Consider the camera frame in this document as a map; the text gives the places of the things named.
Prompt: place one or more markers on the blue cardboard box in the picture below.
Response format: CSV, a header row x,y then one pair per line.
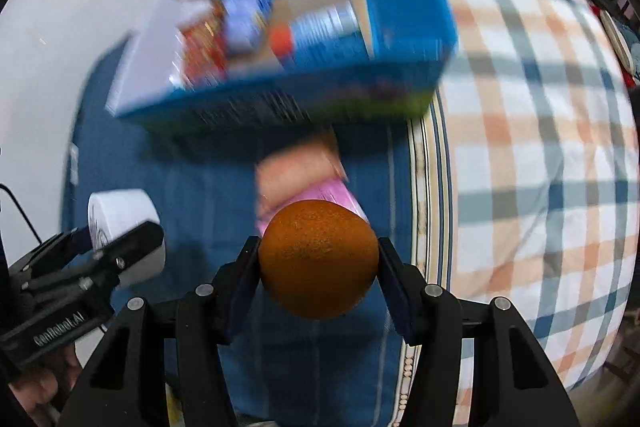
x,y
320,27

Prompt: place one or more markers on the red snack packet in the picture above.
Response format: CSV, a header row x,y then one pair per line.
x,y
205,47

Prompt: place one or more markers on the person's left hand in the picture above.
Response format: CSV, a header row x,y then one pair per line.
x,y
45,392

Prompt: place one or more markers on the blue bed sheet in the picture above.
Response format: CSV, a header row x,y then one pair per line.
x,y
200,187

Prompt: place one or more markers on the pink packet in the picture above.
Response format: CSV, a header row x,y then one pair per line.
x,y
310,187

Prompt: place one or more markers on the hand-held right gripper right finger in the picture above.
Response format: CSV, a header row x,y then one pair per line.
x,y
397,287

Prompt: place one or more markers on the plaid blanket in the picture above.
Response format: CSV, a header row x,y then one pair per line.
x,y
530,167

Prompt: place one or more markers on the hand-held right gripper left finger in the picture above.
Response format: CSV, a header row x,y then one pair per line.
x,y
242,282

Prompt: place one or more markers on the white tape roll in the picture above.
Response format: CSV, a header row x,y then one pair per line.
x,y
125,227

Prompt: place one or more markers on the blue white bottle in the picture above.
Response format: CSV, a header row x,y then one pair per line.
x,y
325,27

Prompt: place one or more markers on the orange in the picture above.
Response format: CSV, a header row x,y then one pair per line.
x,y
318,259

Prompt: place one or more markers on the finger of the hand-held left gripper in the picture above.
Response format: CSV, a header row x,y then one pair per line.
x,y
125,252

